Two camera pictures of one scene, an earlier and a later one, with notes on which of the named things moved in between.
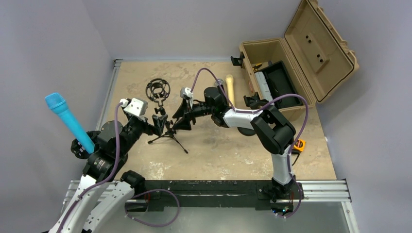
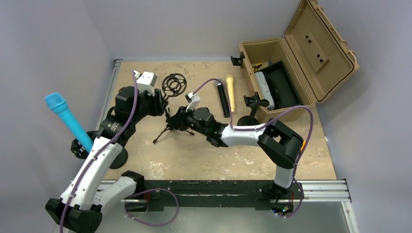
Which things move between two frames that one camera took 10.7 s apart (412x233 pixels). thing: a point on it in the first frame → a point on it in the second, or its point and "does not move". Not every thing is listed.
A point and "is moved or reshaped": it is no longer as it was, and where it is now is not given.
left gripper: (158, 122) → (158, 101)
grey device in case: (263, 86) does not move
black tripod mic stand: (158, 89) is moved or reshaped
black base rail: (261, 194) does not move
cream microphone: (230, 81) does not move
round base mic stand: (254, 102) does not move
